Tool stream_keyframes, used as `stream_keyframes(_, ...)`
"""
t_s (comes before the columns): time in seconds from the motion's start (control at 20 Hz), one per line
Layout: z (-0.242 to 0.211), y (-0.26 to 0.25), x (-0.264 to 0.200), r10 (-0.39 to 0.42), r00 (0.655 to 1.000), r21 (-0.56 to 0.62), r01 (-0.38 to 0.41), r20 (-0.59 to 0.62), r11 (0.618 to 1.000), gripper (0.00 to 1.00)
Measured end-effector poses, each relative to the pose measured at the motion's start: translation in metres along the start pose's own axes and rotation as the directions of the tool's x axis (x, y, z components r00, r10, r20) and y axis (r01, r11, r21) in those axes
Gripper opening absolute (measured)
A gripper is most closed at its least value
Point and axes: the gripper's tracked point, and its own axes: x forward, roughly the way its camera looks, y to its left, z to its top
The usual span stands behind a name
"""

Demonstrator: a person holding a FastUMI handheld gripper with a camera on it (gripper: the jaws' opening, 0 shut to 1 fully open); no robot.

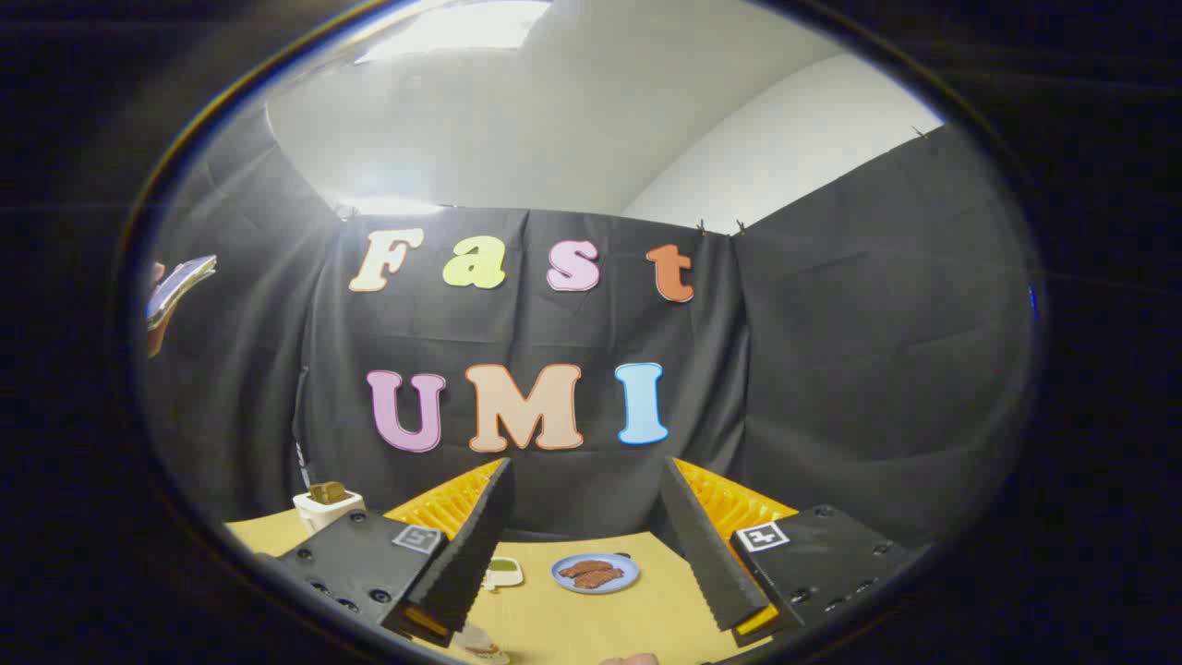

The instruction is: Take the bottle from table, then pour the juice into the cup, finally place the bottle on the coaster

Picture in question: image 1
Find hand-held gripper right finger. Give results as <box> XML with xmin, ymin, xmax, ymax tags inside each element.
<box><xmin>658</xmin><ymin>456</ymin><xmax>926</xmax><ymax>647</ymax></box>

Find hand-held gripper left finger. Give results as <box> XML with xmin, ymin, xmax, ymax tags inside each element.
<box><xmin>263</xmin><ymin>457</ymin><xmax>516</xmax><ymax>647</ymax></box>

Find white cup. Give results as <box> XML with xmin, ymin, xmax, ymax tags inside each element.
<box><xmin>481</xmin><ymin>557</ymin><xmax>525</xmax><ymax>593</ymax></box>

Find small white and brown item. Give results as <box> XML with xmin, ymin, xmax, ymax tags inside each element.
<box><xmin>451</xmin><ymin>623</ymin><xmax>511</xmax><ymax>665</ymax></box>

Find blue plate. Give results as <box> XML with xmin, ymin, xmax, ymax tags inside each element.
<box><xmin>551</xmin><ymin>553</ymin><xmax>641</xmax><ymax>595</ymax></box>

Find brown meat slices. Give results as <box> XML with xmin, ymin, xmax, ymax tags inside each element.
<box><xmin>558</xmin><ymin>559</ymin><xmax>625</xmax><ymax>589</ymax></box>

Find wooden table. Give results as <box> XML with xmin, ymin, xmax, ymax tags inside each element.
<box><xmin>224</xmin><ymin>510</ymin><xmax>778</xmax><ymax>665</ymax></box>

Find white toaster with toast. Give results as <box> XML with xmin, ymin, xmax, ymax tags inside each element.
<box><xmin>293</xmin><ymin>481</ymin><xmax>367</xmax><ymax>534</ymax></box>

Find black backdrop cloth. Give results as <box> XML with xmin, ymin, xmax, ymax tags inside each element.
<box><xmin>139</xmin><ymin>102</ymin><xmax>1043</xmax><ymax>555</ymax></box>

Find coloured paper sheets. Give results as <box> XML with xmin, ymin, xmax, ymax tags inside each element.
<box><xmin>145</xmin><ymin>255</ymin><xmax>219</xmax><ymax>357</ymax></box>

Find ceiling light panel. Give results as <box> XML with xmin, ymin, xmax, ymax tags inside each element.
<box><xmin>356</xmin><ymin>0</ymin><xmax>555</xmax><ymax>66</ymax></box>

